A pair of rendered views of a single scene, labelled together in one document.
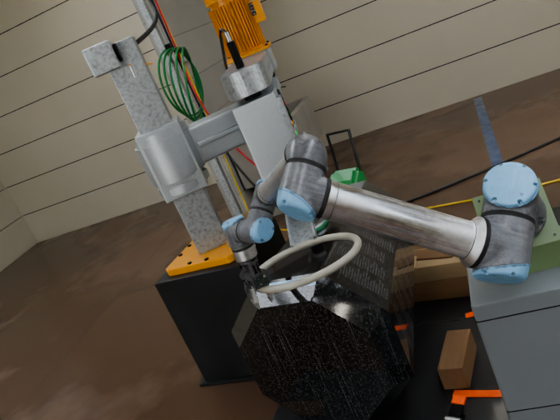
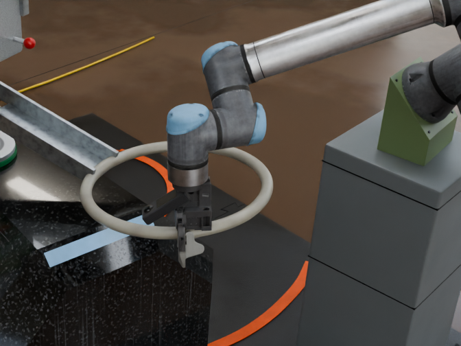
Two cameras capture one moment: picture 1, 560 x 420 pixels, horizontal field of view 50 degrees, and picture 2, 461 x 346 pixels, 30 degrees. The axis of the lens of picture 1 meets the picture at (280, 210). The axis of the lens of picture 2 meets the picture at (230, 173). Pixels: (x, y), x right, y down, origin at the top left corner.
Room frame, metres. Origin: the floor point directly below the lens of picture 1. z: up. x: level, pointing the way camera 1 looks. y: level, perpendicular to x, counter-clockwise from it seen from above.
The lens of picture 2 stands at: (1.66, 1.73, 2.06)
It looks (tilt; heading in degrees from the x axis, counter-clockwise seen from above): 30 degrees down; 285
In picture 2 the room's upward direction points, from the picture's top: 5 degrees clockwise
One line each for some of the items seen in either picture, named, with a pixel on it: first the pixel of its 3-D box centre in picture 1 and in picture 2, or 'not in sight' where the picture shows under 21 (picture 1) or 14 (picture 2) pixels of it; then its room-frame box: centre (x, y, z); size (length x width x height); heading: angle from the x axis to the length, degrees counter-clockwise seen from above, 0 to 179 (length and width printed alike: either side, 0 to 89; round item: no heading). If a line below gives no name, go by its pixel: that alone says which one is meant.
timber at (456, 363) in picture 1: (457, 358); not in sight; (2.47, -0.50, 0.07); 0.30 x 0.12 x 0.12; 148
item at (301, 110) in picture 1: (286, 157); not in sight; (6.32, -0.29, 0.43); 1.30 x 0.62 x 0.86; 159
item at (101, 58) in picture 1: (103, 58); not in sight; (3.34, 0.53, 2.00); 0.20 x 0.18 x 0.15; 62
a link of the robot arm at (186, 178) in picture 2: (246, 252); (187, 170); (2.19, 0.19, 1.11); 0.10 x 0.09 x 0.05; 114
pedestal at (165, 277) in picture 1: (240, 299); not in sight; (3.47, 0.45, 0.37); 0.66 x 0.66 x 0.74; 62
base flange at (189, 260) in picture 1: (214, 246); not in sight; (3.47, 0.45, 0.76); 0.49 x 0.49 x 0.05; 62
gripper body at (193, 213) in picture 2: (253, 272); (191, 203); (2.17, 0.19, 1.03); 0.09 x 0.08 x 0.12; 24
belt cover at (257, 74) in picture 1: (251, 74); not in sight; (3.27, -0.15, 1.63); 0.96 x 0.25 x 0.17; 172
